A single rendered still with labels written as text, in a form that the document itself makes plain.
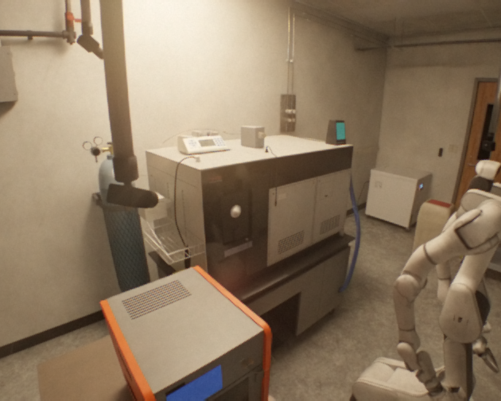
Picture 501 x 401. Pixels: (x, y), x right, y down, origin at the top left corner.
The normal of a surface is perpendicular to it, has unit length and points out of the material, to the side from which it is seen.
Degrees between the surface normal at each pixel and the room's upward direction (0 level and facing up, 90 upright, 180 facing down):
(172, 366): 0
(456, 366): 90
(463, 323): 89
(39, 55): 90
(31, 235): 90
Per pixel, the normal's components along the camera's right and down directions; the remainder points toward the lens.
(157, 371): 0.00, -0.94
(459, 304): -0.75, 0.22
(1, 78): 0.63, 0.26
